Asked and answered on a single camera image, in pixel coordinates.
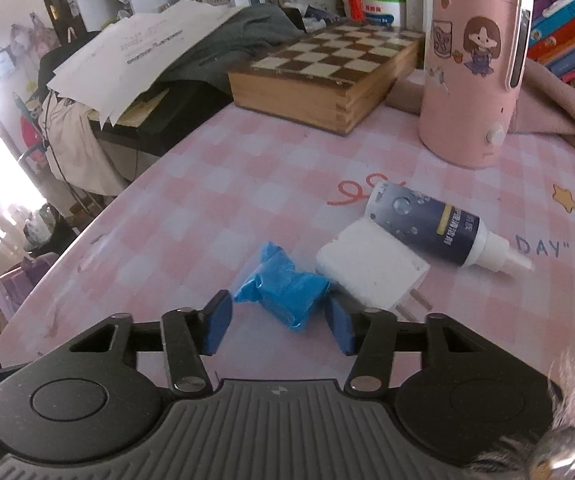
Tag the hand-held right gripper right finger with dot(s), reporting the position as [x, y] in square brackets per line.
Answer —
[340, 325]

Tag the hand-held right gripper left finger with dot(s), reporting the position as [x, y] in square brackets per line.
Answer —
[217, 322]

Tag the blue packet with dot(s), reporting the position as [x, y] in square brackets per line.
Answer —
[282, 292]

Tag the white plug adapter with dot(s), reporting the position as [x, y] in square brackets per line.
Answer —
[372, 265]

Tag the dark blue spray bottle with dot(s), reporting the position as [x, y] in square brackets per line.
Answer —
[417, 220]

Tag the pink checked tablecloth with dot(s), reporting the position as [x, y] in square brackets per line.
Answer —
[267, 180]

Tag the purple bag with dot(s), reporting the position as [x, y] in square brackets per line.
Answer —
[22, 285]

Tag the white cloth bag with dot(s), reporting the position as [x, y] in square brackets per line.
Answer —
[72, 150]

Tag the wooden chess box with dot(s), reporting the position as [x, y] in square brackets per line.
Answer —
[317, 70]

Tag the pink cartoon-printed kettle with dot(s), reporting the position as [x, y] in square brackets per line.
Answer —
[467, 85]

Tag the stack of white papers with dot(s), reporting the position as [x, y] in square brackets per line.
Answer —
[132, 55]

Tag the dark grey cloth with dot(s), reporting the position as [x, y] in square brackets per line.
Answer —
[237, 40]

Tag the mauve cloth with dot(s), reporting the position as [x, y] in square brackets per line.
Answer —
[557, 110]

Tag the green-lidded jar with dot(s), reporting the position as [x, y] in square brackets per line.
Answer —
[382, 7]

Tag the row of colourful children's books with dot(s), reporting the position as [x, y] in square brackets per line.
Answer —
[567, 25]

